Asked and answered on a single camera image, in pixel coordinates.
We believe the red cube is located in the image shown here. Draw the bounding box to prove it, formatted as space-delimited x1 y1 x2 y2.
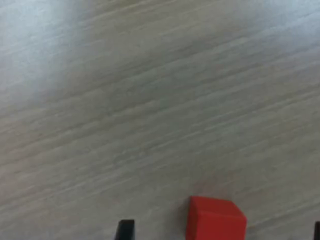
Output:
185 196 248 240

